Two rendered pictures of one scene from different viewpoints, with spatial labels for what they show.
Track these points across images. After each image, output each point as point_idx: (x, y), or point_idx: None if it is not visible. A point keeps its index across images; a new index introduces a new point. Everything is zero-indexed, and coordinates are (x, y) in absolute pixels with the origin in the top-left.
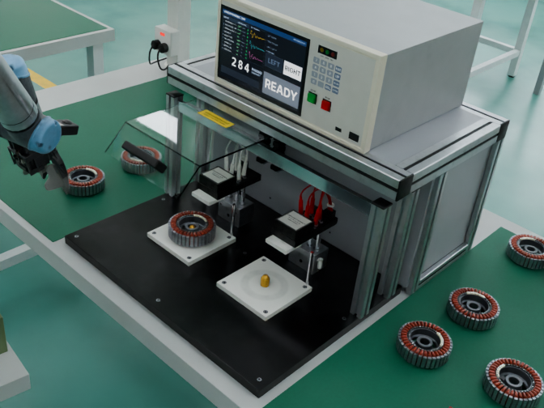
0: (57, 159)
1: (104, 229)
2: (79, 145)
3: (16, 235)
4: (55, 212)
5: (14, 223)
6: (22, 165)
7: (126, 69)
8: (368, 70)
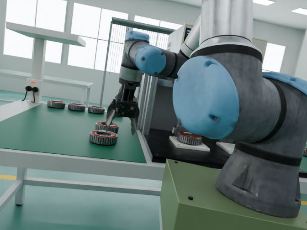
0: (138, 107)
1: (158, 149)
2: (60, 128)
3: (105, 174)
4: (117, 153)
5: (106, 164)
6: (128, 112)
7: (11, 103)
8: (262, 46)
